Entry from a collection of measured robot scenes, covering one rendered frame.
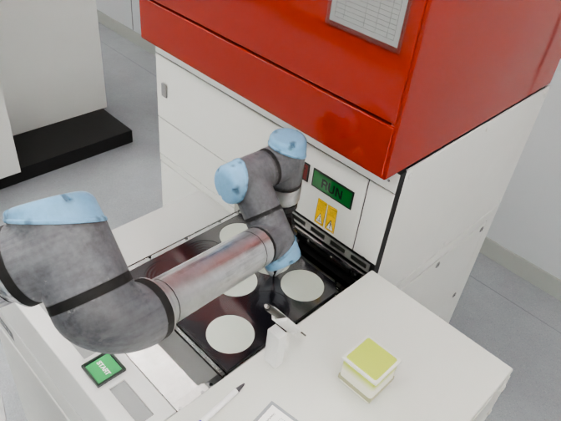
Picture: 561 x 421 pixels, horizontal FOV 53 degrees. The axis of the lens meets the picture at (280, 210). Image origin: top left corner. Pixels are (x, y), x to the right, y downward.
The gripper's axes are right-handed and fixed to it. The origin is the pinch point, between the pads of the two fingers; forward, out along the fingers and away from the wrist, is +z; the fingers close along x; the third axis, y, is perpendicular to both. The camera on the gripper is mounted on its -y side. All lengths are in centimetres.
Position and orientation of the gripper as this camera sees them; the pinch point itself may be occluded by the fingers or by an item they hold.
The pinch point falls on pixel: (274, 274)
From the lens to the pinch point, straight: 129.0
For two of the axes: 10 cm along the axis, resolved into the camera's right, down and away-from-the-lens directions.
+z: -1.0, 7.8, 6.2
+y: -1.5, -6.2, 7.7
